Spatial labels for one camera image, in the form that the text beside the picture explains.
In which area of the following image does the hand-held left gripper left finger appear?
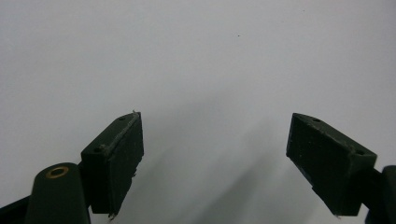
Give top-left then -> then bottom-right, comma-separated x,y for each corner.
80,111 -> 145,217

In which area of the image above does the white table cover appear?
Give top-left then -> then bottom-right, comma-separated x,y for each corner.
0,0 -> 396,224

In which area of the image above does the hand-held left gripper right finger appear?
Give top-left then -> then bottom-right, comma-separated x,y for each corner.
285,112 -> 378,217

